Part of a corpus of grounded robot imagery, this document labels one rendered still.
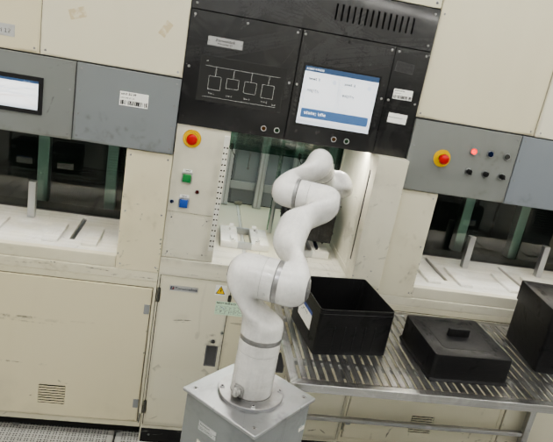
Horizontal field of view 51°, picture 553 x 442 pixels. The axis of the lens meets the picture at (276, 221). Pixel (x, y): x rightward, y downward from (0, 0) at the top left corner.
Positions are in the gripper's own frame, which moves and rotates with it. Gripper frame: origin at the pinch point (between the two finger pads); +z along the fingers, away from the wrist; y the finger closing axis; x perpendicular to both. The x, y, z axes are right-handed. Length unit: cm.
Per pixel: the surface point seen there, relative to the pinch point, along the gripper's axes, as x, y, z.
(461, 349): -34, 46, -78
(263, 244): -29.6, -18.6, -9.2
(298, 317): -40, -7, -55
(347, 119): 31.5, 1.4, -30.1
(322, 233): -21.4, 6.3, -8.4
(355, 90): 42, 2, -30
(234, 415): -44, -32, -111
